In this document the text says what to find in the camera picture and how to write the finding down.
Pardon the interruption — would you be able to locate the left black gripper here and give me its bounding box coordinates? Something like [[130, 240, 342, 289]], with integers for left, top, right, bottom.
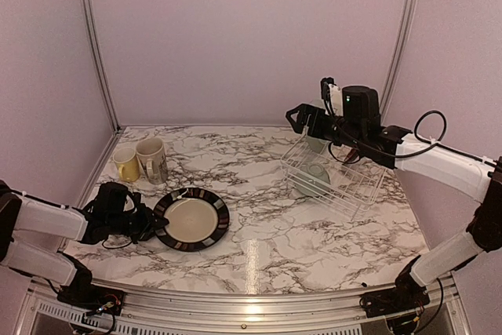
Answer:
[[107, 202, 169, 244]]

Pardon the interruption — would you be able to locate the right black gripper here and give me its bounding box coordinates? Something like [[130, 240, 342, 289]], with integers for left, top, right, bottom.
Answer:
[[287, 103, 366, 150]]

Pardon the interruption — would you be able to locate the black rimmed cream plate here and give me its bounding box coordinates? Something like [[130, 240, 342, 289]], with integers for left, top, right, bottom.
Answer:
[[153, 187, 230, 253]]

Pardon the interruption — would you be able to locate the yellow mug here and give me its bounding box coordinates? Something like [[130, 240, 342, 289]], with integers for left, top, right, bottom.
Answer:
[[112, 147, 140, 183]]

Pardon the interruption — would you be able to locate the beige patterned mug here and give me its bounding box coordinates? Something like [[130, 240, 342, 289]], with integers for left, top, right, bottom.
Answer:
[[136, 137, 168, 185]]

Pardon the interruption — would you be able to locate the green floral plate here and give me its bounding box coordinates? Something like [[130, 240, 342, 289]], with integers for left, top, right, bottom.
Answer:
[[306, 99, 326, 154]]

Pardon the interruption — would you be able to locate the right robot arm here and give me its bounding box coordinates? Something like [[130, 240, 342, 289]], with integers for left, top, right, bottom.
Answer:
[[286, 78, 501, 316]]

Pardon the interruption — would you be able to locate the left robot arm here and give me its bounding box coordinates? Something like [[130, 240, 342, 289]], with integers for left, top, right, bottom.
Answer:
[[1, 182, 169, 308]]

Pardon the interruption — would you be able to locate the green bowl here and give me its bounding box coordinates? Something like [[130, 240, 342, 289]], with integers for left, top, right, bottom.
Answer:
[[293, 162, 330, 197]]

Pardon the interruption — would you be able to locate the red patterned plate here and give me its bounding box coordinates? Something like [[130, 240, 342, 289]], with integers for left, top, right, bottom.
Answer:
[[343, 148, 362, 165]]

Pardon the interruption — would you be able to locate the white wire dish rack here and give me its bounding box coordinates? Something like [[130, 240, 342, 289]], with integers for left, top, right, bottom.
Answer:
[[280, 135, 385, 220]]

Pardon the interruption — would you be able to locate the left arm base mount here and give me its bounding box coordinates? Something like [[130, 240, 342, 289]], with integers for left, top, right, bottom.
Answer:
[[57, 285, 125, 316]]

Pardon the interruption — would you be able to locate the front aluminium rail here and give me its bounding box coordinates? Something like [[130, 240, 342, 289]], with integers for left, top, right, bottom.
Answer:
[[15, 278, 471, 335]]

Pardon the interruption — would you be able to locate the right aluminium frame post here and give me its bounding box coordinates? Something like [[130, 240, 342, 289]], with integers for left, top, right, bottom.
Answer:
[[380, 0, 418, 115]]

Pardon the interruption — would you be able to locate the aluminium frame post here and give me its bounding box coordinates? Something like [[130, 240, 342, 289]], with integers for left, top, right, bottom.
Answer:
[[380, 0, 418, 115], [81, 0, 121, 133]]

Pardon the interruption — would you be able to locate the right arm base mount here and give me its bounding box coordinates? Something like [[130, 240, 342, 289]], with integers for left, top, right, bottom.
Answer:
[[359, 287, 431, 318]]

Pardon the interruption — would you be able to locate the left aluminium frame post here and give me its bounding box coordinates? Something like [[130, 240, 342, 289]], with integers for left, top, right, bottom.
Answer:
[[81, 0, 121, 133]]

